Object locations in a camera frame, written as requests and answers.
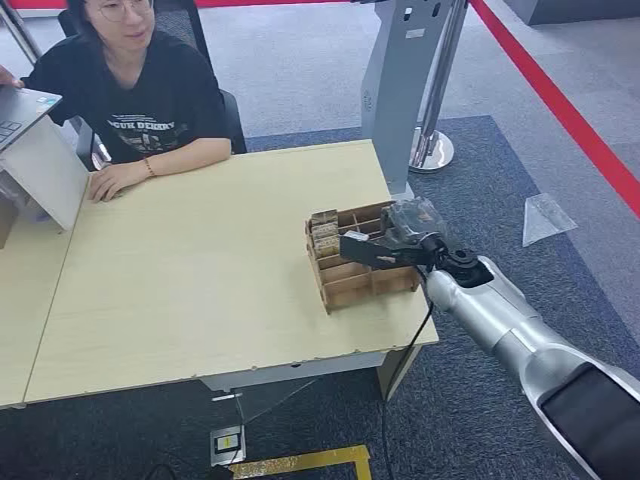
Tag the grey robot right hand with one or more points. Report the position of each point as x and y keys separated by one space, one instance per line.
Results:
x=400 y=255

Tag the person's right hand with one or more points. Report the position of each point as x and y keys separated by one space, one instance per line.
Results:
x=9 y=78

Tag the person's left hand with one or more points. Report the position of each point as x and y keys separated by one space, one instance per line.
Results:
x=118 y=180

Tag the person's left forearm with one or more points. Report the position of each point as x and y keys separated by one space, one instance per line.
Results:
x=190 y=158

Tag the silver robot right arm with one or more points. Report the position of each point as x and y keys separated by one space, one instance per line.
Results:
x=480 y=305

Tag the wooden compartment card box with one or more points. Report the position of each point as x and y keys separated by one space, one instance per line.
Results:
x=350 y=285

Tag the brown patterned card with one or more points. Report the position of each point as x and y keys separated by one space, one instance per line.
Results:
x=324 y=217
x=324 y=231
x=327 y=246

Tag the person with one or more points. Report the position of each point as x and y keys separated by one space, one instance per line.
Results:
x=164 y=93

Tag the person's glasses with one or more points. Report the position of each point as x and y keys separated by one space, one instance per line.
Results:
x=118 y=10

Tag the grey laptop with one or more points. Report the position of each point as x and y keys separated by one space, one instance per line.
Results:
x=20 y=109

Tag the grey metal pole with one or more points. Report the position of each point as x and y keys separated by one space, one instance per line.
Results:
x=20 y=30

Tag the black office chair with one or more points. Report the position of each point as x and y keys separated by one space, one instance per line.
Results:
x=232 y=119

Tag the grey kiosk stand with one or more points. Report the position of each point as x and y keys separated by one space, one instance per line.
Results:
x=400 y=79

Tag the clear plastic bag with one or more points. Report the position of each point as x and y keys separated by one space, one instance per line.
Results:
x=545 y=218

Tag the yellow floor tape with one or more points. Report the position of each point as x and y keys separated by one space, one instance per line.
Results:
x=300 y=462

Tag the red barrier belt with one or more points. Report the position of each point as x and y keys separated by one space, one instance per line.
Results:
x=550 y=96
x=250 y=2

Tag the metal floor socket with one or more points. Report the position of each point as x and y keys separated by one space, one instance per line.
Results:
x=227 y=444

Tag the grey platform base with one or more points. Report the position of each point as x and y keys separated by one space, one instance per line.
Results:
x=570 y=9

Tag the chrome stanchion post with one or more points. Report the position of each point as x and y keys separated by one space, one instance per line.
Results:
x=432 y=152

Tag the grey desk frame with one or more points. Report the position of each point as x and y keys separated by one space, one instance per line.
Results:
x=300 y=368

